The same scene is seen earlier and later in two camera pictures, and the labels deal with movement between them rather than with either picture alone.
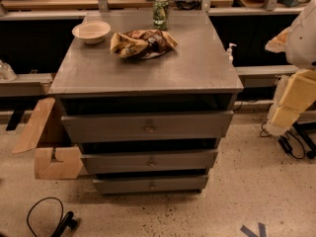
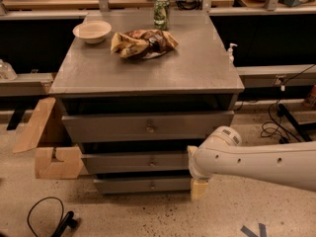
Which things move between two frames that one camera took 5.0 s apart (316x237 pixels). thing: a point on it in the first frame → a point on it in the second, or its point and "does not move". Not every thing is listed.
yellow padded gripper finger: [279, 120] → [197, 190]
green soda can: [160, 12] does not move
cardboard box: [44, 167] does not move
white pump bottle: [229, 50] does not move
